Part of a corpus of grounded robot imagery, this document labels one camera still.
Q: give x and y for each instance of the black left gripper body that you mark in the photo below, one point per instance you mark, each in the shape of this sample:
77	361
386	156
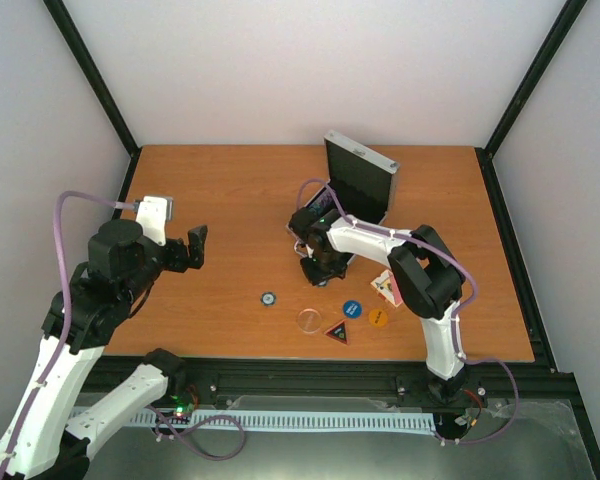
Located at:
184	261

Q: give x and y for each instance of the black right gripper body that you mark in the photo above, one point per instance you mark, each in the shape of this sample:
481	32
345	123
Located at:
325	265

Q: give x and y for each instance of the blue white poker chip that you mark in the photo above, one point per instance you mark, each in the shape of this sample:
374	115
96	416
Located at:
268	298

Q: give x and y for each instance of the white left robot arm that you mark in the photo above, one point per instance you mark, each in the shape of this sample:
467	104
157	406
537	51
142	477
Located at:
43	441

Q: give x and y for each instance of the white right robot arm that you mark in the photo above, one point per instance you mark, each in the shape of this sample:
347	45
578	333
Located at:
426	275

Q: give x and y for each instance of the blue round token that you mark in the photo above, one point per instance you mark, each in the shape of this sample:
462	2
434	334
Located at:
352	309

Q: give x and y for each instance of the clear round disc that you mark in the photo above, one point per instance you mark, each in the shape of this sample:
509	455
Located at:
309	320

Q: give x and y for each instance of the pink playing card deck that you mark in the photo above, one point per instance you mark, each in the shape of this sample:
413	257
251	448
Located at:
386	288

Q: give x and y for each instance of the black red triangle token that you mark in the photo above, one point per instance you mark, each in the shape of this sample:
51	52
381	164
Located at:
338	332

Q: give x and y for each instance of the orange round token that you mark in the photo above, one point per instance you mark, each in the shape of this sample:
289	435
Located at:
378	317

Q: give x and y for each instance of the black aluminium frame rail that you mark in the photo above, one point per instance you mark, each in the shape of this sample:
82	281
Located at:
402	383

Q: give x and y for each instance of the white cable duct strip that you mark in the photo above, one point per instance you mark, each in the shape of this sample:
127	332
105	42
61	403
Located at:
298	421

